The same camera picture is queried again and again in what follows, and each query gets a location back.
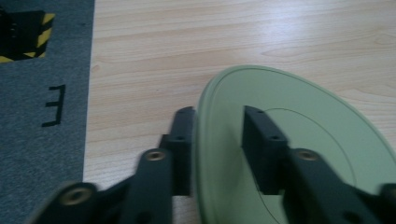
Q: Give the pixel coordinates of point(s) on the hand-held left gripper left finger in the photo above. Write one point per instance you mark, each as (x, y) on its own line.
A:
(182, 149)

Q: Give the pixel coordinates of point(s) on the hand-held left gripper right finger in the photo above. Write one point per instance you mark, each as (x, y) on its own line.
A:
(264, 152)

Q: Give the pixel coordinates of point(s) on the green round plate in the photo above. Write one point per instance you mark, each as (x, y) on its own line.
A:
(311, 137)

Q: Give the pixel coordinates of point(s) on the black tape floor mark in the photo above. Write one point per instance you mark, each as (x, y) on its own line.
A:
(58, 105)

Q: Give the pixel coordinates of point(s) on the black stand base striped tape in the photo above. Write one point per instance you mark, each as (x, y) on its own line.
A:
(21, 34)

